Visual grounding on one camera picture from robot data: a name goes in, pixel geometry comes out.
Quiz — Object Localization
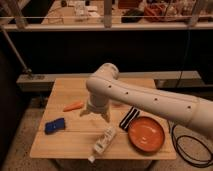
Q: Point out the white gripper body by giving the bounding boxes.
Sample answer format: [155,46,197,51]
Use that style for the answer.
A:
[87,93,109,114]

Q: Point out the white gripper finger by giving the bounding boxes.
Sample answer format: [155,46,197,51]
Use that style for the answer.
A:
[79,109,91,117]
[101,112,110,123]

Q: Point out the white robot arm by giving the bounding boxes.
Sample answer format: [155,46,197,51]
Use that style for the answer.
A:
[86,63,213,140]

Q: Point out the orange carrot toy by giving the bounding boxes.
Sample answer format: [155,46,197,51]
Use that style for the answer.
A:
[63,102,84,112]

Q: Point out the white plastic bottle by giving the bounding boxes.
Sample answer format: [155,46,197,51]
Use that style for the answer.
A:
[88,126,116,163]

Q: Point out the black white striped cloth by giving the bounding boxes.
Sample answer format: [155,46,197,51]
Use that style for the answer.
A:
[119,107,140,131]

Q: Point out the blue rectangular block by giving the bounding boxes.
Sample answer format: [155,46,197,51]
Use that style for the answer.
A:
[44,118,65,134]

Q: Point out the wooden table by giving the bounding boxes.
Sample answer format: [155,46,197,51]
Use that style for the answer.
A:
[30,78,176,160]

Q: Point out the orange round plate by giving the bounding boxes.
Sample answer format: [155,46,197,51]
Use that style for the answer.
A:
[128,117,165,153]

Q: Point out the metal diagonal pole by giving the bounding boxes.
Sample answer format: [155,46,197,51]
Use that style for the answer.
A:
[0,26,33,79]

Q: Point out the grey horizontal rail beam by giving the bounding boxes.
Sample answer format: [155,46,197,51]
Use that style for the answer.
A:
[16,71,213,92]

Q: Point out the black cable loop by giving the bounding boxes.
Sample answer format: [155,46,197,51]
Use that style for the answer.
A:
[167,120,213,169]

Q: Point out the upper wooden shelf frame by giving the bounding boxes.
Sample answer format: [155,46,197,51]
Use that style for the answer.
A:
[0,0,213,31]

